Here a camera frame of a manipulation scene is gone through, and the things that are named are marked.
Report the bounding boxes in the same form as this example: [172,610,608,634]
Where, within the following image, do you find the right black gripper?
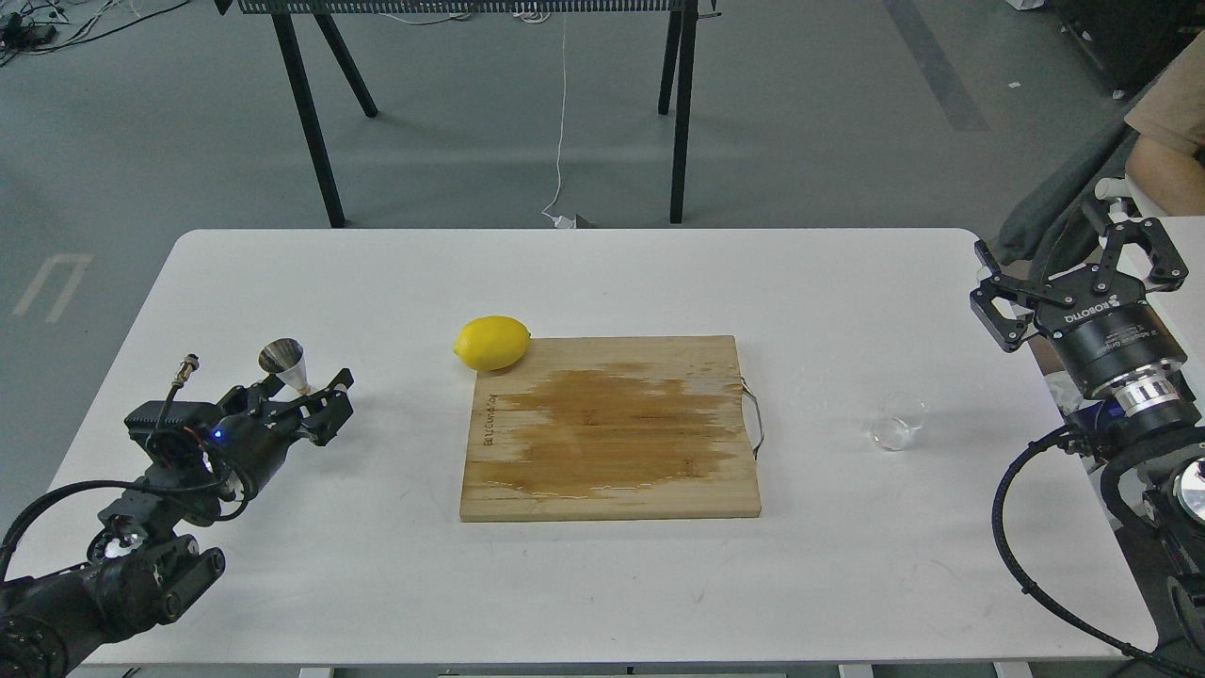
[970,196,1189,401]

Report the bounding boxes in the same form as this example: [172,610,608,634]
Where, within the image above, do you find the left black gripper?
[124,366,354,501]

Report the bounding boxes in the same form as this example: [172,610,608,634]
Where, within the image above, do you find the steel double jigger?
[257,338,313,396]

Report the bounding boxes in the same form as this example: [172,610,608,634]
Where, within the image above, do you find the clear glass measuring cup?
[866,391,929,452]

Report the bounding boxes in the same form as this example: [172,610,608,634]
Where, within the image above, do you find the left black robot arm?
[1,369,354,677]

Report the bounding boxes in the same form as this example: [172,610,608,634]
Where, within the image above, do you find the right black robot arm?
[970,216,1203,677]

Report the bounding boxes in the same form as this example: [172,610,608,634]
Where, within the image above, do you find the white office chair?
[989,83,1166,281]

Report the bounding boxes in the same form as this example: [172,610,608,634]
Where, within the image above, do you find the person in beige shirt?
[1125,33,1204,218]

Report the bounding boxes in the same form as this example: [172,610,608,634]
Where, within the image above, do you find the yellow lemon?
[453,316,531,372]

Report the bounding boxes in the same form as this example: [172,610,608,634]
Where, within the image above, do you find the wooden cutting board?
[459,335,762,523]

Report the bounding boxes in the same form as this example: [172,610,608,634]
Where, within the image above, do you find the black metal table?
[214,1,722,229]

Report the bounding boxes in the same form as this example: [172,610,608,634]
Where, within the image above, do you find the white hanging cable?
[541,11,577,230]

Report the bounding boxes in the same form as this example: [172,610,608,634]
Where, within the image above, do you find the cables on floor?
[0,0,194,67]

